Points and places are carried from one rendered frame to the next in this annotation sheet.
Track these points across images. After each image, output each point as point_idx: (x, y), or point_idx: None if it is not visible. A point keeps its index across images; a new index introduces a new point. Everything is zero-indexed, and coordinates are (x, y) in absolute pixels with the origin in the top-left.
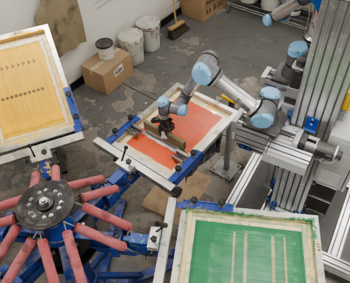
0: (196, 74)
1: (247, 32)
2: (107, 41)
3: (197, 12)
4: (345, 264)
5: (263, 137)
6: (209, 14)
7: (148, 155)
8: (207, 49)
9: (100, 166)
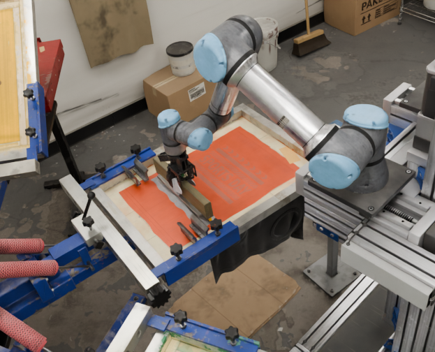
0: (199, 57)
1: (426, 54)
2: (184, 46)
3: (347, 19)
4: None
5: (353, 213)
6: (368, 25)
7: (145, 220)
8: (351, 76)
9: None
